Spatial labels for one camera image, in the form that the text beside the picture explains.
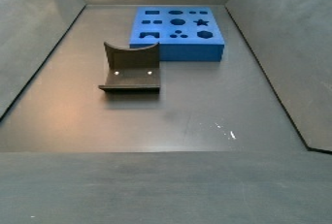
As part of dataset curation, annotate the blue foam shape-sorter block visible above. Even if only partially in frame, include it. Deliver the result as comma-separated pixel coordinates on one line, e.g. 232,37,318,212
130,7,226,62

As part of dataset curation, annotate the black curved plastic holder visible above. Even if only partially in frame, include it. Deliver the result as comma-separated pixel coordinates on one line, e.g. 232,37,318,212
99,43,161,92

